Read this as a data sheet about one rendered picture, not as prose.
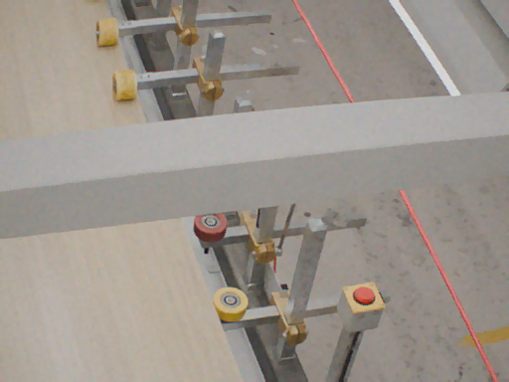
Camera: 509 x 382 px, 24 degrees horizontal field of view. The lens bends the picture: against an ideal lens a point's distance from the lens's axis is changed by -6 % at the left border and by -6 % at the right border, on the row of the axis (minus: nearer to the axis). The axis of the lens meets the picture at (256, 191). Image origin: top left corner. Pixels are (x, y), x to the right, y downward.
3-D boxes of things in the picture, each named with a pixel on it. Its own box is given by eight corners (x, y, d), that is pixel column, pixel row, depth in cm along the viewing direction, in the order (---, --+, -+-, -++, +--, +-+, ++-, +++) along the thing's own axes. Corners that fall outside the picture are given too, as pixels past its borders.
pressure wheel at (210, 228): (217, 239, 309) (222, 206, 301) (226, 262, 304) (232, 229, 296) (186, 243, 307) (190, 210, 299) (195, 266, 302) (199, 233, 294)
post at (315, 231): (287, 352, 299) (322, 215, 266) (291, 362, 296) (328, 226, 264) (273, 354, 298) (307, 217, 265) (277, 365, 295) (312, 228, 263)
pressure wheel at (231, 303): (217, 311, 292) (222, 280, 284) (247, 325, 290) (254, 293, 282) (202, 333, 286) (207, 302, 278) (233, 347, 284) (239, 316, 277)
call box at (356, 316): (366, 305, 253) (374, 281, 247) (377, 330, 248) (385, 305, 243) (334, 311, 250) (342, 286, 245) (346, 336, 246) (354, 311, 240)
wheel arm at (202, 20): (266, 16, 359) (268, 7, 357) (270, 23, 357) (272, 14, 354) (103, 31, 344) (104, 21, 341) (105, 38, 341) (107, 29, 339)
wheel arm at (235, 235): (360, 219, 318) (363, 208, 315) (364, 229, 315) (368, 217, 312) (197, 241, 304) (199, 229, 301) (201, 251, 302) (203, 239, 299)
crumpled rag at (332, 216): (341, 206, 314) (343, 200, 313) (350, 226, 310) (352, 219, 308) (309, 211, 312) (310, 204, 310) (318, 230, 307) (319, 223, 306)
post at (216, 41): (201, 160, 352) (222, 26, 319) (205, 168, 349) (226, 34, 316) (189, 161, 350) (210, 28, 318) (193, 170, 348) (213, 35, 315)
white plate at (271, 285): (251, 254, 321) (256, 226, 314) (282, 328, 303) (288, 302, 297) (249, 254, 320) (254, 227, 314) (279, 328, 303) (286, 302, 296)
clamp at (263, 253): (257, 224, 312) (260, 209, 308) (274, 263, 303) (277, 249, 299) (237, 227, 310) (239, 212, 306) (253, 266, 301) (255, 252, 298)
